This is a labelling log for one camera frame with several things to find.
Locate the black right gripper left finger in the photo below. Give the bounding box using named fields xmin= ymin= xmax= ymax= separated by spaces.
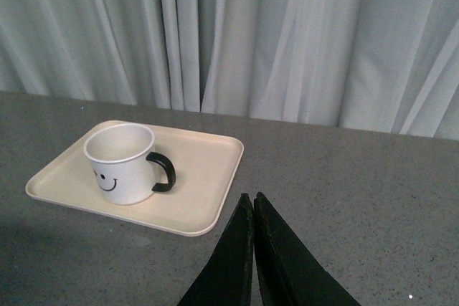
xmin=179 ymin=193 xmax=254 ymax=305

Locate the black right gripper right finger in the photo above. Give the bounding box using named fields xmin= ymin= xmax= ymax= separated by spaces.
xmin=254 ymin=192 xmax=359 ymax=305

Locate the white smiley mug black handle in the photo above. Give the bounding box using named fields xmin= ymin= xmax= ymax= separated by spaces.
xmin=83 ymin=123 xmax=176 ymax=205

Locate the beige rectangular tray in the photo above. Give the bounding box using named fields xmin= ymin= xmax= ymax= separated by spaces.
xmin=25 ymin=120 xmax=244 ymax=236

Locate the grey curtain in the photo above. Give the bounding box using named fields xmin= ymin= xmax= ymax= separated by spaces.
xmin=1 ymin=0 xmax=458 ymax=139

